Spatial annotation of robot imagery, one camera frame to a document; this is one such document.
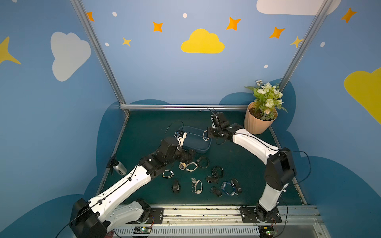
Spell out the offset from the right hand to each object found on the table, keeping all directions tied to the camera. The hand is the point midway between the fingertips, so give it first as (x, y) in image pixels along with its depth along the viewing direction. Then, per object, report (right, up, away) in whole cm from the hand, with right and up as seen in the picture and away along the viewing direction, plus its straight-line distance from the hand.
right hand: (210, 130), depth 91 cm
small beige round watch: (-18, -21, -5) cm, 28 cm away
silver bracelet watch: (-26, -28, -5) cm, 38 cm away
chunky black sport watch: (+4, -25, -3) cm, 26 cm away
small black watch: (+3, -34, -11) cm, 36 cm away
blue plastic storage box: (-10, -9, +17) cm, 22 cm away
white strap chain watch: (-10, -29, -8) cm, 32 cm away
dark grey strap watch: (+14, -31, -7) cm, 35 cm away
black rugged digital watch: (-20, -30, -14) cm, 39 cm away
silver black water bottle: (-52, -21, -10) cm, 57 cm away
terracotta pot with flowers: (+37, +11, +10) cm, 40 cm away
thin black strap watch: (-5, -17, 0) cm, 18 cm away
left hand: (-12, -9, -16) cm, 22 cm away
